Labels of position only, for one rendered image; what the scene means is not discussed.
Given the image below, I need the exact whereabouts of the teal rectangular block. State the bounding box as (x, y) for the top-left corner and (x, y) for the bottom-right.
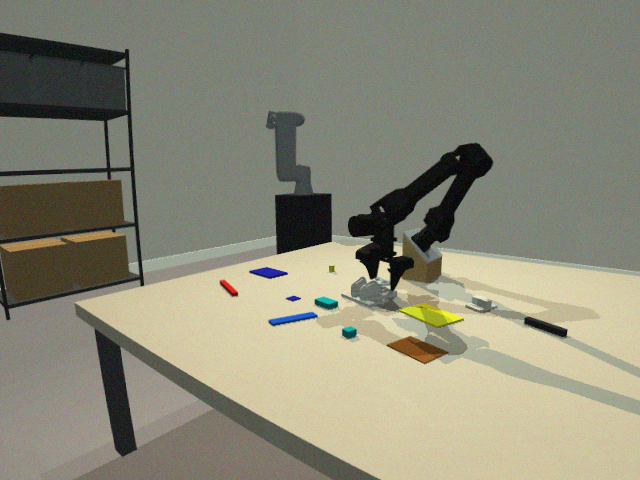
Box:
(314, 297), (338, 310)

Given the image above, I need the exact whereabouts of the small teal block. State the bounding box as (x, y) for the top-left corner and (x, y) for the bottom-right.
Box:
(342, 326), (357, 338)

